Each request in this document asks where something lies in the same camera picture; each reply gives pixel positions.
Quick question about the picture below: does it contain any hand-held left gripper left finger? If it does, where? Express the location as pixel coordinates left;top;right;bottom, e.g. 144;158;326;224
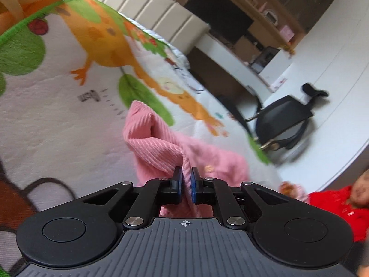
76;166;184;231

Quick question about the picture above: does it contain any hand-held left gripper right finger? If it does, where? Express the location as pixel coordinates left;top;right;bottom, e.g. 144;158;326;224
190;166;292;229

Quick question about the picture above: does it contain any pink corduroy garment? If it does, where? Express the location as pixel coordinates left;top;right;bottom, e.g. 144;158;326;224
122;100;252;219

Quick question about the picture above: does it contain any brown toy bear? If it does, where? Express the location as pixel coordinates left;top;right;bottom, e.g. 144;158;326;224
281;181;298;197

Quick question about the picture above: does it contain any black office chair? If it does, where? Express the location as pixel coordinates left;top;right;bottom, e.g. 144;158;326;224
244;83;330;151

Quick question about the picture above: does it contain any white desk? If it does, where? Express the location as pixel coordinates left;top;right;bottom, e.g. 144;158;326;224
187;31;286;93

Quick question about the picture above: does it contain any printed cartoon play mat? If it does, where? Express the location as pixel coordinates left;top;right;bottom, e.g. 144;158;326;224
0;0;286;277

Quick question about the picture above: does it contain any white computer case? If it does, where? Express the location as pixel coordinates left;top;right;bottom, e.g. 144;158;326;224
250;45;281;75

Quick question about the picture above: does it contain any cream padded bed headboard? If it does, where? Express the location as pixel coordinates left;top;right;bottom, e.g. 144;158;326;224
66;0;211;56

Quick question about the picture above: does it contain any black monitor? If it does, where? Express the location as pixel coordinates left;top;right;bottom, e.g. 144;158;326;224
184;0;255;46

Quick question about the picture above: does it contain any pink box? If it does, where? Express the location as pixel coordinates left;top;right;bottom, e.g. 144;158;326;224
279;25;295;41

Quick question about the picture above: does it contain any white alarm clock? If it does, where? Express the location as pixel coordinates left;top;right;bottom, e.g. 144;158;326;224
263;9;279;24

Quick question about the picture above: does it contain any wooden wall shelf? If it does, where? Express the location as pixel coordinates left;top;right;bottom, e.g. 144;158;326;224
239;0;298;56

